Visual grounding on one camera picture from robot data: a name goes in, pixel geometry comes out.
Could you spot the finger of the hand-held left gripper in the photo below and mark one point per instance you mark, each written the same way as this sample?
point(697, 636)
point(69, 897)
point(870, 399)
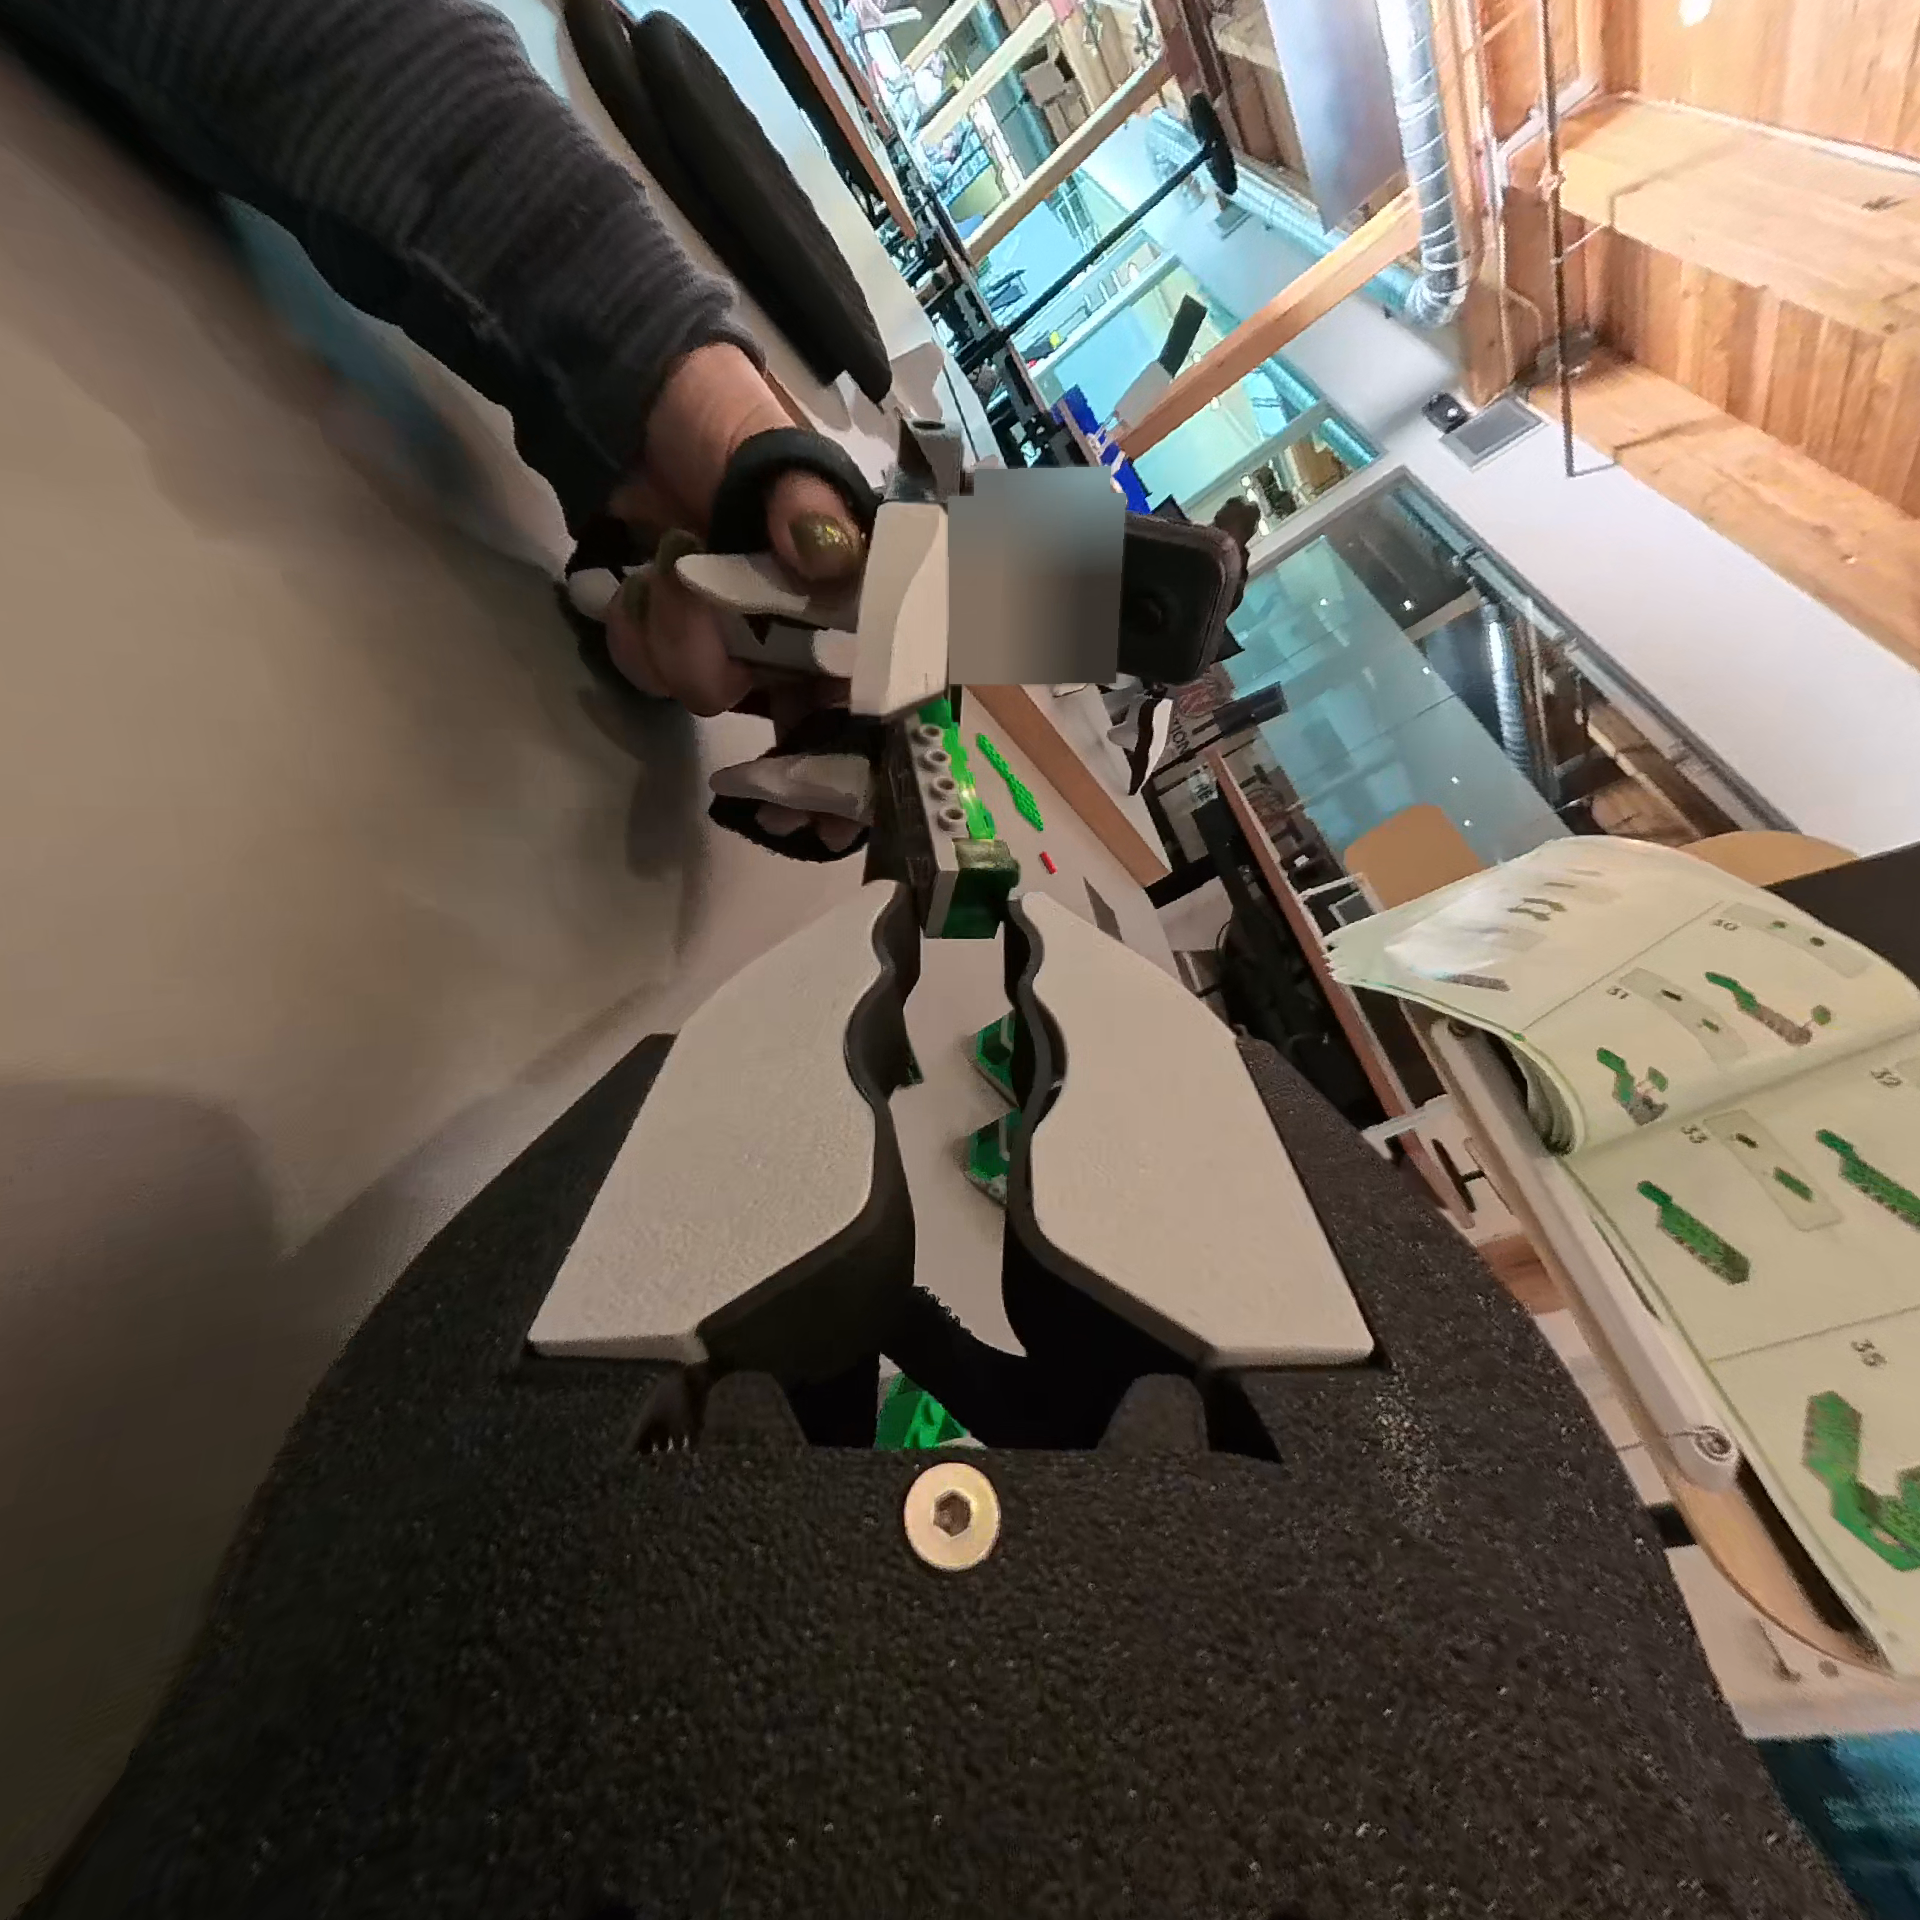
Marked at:
point(880, 615)
point(927, 599)

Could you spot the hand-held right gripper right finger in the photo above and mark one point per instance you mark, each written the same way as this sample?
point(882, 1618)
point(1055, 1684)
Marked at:
point(1185, 1170)

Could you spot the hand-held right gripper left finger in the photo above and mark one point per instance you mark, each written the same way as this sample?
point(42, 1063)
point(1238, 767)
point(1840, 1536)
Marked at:
point(720, 1170)

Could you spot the grey and green brick assembly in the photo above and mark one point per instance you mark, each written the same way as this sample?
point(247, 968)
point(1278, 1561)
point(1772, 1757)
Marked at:
point(944, 839)

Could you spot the person's left forearm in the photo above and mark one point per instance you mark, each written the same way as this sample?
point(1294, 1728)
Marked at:
point(375, 165)

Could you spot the wooden background desk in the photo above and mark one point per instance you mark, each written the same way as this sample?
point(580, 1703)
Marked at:
point(1319, 973)

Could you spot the person's left hand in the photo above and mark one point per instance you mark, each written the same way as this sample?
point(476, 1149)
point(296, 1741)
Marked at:
point(674, 493)

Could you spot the black and white chair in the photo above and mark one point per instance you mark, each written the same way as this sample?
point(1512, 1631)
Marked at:
point(1153, 733)

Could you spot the glass partition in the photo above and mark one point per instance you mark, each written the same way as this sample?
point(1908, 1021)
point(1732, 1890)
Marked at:
point(1349, 644)

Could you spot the green striped brick block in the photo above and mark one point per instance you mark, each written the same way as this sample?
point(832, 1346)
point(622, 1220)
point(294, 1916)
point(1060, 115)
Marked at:
point(990, 1161)
point(993, 1049)

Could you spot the loose green bricks on table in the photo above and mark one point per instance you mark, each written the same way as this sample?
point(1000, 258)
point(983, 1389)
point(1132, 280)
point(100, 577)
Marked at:
point(1013, 780)

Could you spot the green brick cluster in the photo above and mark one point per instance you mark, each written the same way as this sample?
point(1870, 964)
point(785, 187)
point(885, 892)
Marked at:
point(916, 1417)

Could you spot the wooden chair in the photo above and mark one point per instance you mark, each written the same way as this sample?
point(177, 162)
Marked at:
point(1417, 855)

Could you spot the black oblong cushion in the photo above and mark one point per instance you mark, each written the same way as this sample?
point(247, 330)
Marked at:
point(764, 194)
point(609, 75)

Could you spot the black pole stand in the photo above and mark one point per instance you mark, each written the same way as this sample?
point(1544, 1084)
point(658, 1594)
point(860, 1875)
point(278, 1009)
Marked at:
point(1214, 141)

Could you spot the pale green instruction booklet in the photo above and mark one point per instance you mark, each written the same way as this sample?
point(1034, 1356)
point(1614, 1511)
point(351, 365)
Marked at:
point(1725, 1049)

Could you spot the blue cloth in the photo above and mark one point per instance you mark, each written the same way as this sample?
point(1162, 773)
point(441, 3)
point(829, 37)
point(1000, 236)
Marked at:
point(1853, 1839)

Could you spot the corrugated metal duct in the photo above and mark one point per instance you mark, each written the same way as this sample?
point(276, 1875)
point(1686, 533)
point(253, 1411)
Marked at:
point(1494, 681)
point(1433, 180)

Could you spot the white wall vent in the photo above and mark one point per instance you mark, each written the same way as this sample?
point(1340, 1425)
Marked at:
point(1497, 432)

